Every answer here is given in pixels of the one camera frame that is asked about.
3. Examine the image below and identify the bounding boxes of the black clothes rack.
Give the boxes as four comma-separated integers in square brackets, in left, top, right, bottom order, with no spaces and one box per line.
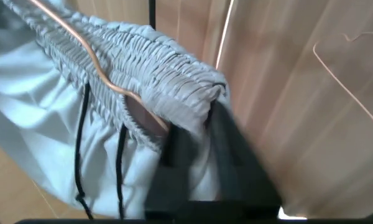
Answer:
[148,0,157,31]

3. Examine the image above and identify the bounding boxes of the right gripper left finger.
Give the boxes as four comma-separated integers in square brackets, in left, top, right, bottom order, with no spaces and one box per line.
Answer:
[144,123,192,220]

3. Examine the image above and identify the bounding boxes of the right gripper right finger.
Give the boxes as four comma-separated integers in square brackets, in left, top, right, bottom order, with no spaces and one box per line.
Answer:
[205,101,283,219]

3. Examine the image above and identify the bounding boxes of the pale grey shorts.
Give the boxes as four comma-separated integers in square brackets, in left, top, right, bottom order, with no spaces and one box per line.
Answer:
[0,0,233,220]

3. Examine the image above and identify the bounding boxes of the pink clothes hanger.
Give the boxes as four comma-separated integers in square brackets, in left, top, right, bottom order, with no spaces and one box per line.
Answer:
[312,30,373,135]
[27,0,171,131]

